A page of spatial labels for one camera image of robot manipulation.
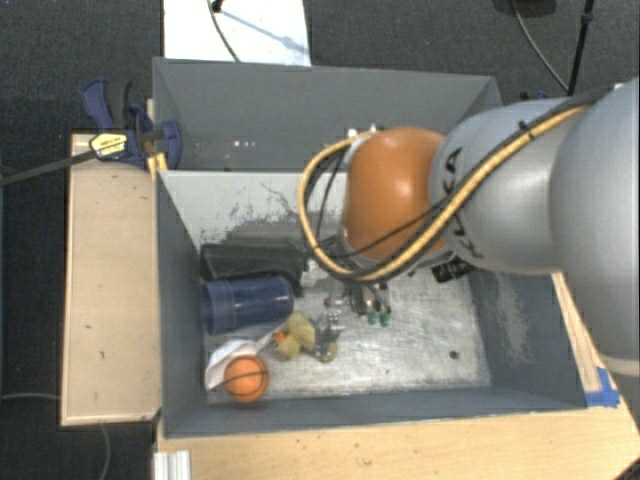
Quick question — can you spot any black cylinder on white bracket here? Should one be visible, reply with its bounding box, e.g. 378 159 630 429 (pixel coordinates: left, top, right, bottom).
430 258 473 285

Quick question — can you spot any orange ball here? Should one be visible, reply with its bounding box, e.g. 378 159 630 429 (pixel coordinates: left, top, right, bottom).
221 355 272 404

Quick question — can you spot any pale wood board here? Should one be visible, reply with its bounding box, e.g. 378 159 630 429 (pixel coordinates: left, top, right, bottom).
60 132 163 428

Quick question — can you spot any black box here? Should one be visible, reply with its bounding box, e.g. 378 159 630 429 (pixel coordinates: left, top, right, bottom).
199 239 310 299

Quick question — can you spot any white cloth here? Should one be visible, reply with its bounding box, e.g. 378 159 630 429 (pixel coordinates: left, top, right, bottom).
203 329 277 392

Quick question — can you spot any grey metal bin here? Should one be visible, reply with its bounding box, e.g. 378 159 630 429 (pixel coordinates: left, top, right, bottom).
151 56 589 440

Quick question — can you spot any yellow toy duck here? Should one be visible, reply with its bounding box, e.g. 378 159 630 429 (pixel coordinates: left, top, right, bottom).
271 309 339 365

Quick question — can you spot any dark blue cup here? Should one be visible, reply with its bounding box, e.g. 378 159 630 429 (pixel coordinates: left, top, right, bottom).
200 274 296 337

